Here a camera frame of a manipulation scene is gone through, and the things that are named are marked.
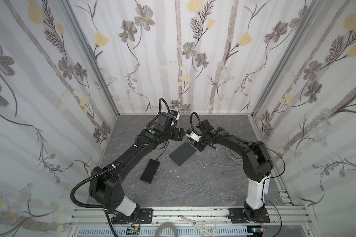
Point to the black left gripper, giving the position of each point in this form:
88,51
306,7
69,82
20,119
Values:
179,133

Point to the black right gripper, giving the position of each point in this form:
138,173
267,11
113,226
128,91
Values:
200,143

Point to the slim ribbed black switch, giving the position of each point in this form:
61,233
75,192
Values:
150,171

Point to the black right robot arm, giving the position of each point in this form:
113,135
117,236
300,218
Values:
256,161

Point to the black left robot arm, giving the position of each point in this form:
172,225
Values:
105,183

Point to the white tape roll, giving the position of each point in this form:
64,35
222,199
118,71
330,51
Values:
166,229

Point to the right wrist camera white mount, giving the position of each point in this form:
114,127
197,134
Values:
193,135

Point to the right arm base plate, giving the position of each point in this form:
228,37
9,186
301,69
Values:
240,214

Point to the white handled scissors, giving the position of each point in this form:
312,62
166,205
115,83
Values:
203,227

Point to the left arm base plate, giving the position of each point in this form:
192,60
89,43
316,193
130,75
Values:
140,216

